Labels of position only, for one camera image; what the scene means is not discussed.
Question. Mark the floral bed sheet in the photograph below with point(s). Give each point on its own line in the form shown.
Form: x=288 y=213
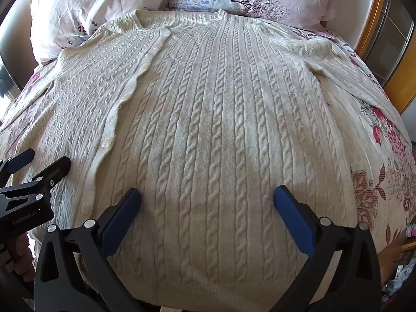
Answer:
x=383 y=169

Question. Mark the person's left hand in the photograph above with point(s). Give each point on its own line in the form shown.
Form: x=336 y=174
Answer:
x=21 y=250

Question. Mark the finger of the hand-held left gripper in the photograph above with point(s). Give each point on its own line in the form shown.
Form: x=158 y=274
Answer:
x=53 y=170
x=19 y=164

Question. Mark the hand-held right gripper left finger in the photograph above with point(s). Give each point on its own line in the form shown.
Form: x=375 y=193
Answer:
x=122 y=221

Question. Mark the wooden bed frame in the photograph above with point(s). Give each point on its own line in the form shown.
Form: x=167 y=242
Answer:
x=403 y=250

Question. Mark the wooden framed glass door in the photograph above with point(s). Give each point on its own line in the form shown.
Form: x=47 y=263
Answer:
x=390 y=32

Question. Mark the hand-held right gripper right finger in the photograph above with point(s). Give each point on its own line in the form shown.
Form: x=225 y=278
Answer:
x=294 y=221

